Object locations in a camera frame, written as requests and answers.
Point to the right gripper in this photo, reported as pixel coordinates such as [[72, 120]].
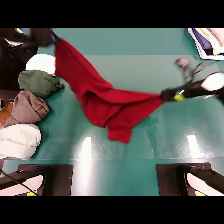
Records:
[[167, 94]]

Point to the red T-shirt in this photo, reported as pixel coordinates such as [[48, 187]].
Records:
[[100, 96]]

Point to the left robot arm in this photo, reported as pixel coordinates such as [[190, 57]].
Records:
[[13, 63]]

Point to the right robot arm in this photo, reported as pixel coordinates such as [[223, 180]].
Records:
[[206, 87]]

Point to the white folded garment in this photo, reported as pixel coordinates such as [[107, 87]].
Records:
[[200, 53]]

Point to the dark blue folded garment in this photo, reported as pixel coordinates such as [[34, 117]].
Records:
[[203, 43]]

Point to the cream folded garment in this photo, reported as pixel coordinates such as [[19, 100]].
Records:
[[215, 38]]

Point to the green garment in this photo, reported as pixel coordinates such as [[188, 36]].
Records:
[[38, 83]]

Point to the brown garment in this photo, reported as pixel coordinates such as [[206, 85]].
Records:
[[28, 107]]

